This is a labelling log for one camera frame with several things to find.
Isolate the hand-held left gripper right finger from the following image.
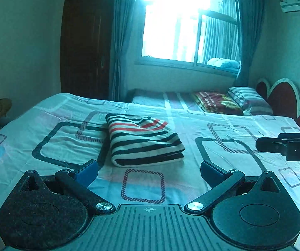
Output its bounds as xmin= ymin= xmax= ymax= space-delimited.
xmin=184 ymin=160 xmax=281 ymax=213

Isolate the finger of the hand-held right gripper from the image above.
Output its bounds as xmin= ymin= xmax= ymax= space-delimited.
xmin=256 ymin=137 xmax=289 ymax=153
xmin=278 ymin=132 xmax=300 ymax=140

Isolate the low bed with striped sheet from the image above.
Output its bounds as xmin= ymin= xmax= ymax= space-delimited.
xmin=129 ymin=87 xmax=274 ymax=117

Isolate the striped knit sweater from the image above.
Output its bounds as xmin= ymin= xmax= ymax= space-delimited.
xmin=105 ymin=113 xmax=185 ymax=167

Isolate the red heart-shaped headboard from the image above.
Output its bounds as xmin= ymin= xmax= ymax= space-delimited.
xmin=256 ymin=78 xmax=300 ymax=132

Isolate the sheer white curtain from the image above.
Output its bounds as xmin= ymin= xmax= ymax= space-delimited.
xmin=201 ymin=0 xmax=239 ymax=66

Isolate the bed with patterned sheet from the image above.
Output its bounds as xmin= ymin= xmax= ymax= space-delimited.
xmin=0 ymin=93 xmax=300 ymax=251

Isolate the blue curtain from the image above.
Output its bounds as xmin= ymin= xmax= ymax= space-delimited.
xmin=235 ymin=0 xmax=267 ymax=87
xmin=109 ymin=0 xmax=145 ymax=101

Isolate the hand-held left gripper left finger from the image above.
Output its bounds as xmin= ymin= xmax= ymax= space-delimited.
xmin=18 ymin=159 xmax=116 ymax=214

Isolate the red printed blanket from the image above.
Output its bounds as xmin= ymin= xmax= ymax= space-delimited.
xmin=192 ymin=91 xmax=244 ymax=116

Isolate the striped pillow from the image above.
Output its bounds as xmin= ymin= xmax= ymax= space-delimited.
xmin=228 ymin=86 xmax=274 ymax=115

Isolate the dark wooden wardrobe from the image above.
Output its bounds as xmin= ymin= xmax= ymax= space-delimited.
xmin=60 ymin=0 xmax=116 ymax=100

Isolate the folded light towel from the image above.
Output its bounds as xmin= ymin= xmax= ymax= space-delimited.
xmin=207 ymin=58 xmax=239 ymax=71

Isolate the window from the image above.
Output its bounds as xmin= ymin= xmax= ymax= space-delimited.
xmin=137 ymin=0 xmax=240 ymax=72

